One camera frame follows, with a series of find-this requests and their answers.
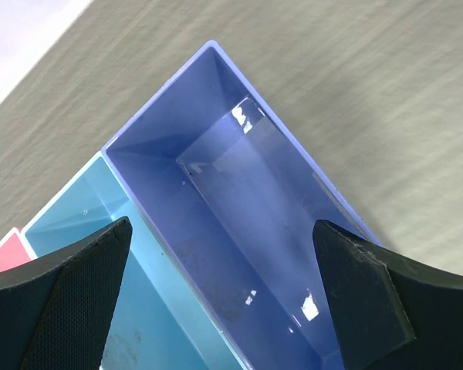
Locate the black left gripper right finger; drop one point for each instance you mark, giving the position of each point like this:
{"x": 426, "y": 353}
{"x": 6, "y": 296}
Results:
{"x": 388, "y": 311}

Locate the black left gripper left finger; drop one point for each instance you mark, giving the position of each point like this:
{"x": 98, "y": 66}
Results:
{"x": 56, "y": 311}

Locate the pink plastic drawer box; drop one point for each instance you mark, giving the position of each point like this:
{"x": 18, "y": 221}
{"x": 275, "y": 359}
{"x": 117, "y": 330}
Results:
{"x": 15, "y": 250}

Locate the light blue drawer box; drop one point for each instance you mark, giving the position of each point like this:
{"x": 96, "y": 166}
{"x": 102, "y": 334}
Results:
{"x": 158, "y": 323}

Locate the purple plastic drawer box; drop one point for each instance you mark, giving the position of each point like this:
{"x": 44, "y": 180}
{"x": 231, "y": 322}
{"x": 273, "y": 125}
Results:
{"x": 234, "y": 197}

